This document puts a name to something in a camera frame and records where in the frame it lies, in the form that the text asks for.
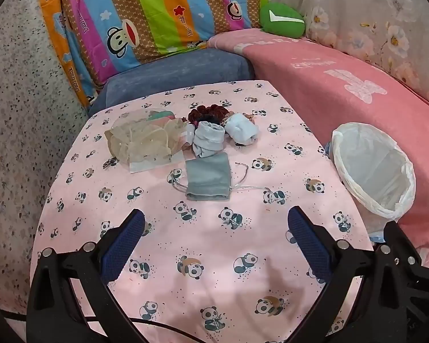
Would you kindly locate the white sock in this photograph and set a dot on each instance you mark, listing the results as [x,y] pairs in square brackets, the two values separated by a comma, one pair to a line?
[239,127]

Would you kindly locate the pink panda print cloth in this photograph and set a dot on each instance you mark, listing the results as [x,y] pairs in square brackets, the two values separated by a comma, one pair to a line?
[207,228]

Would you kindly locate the floral print cloth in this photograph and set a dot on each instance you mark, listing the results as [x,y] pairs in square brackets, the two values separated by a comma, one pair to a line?
[361,7]

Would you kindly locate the grey sock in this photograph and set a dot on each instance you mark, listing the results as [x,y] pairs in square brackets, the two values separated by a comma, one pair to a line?
[207,139]

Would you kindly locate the colourful monkey-print pillow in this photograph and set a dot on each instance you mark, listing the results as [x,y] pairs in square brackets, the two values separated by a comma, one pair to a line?
[146,14]

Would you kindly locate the pink blanket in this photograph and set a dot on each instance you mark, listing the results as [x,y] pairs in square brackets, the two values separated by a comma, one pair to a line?
[325,89]

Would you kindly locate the dark red scrunchie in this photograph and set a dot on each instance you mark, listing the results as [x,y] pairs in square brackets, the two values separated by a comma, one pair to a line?
[207,110]

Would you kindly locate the grey face mask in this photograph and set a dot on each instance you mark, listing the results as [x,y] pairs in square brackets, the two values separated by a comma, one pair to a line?
[207,178]

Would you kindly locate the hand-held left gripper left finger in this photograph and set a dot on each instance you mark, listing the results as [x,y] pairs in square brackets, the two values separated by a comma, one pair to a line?
[125,243]

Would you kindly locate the blue-grey cushion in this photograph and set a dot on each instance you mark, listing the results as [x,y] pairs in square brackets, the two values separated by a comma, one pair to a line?
[186,68]

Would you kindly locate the green cushion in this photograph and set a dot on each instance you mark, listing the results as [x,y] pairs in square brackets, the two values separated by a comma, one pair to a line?
[282,25]

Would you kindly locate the trash bin with white liner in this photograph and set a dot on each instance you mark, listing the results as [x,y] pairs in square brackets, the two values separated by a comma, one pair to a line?
[371,171]

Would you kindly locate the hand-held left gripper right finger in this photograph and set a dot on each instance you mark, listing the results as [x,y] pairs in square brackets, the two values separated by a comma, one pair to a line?
[307,243]

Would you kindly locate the beige mesh scrunchie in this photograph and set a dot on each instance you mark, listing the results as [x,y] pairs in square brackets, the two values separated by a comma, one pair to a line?
[143,139]

